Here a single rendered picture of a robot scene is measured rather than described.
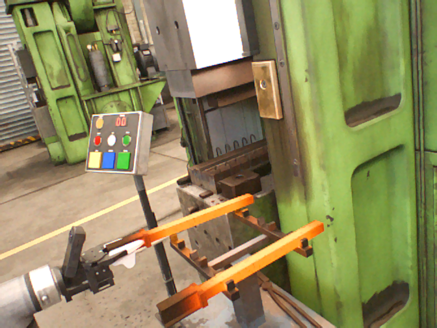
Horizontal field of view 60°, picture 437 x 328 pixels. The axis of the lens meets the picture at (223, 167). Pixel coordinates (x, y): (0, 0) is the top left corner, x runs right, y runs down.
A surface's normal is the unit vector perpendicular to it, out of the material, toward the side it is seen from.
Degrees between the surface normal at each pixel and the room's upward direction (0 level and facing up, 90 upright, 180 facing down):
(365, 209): 90
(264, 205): 90
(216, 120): 90
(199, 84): 90
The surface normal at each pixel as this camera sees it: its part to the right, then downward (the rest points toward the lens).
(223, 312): -0.19, -0.92
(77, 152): 0.50, 0.20
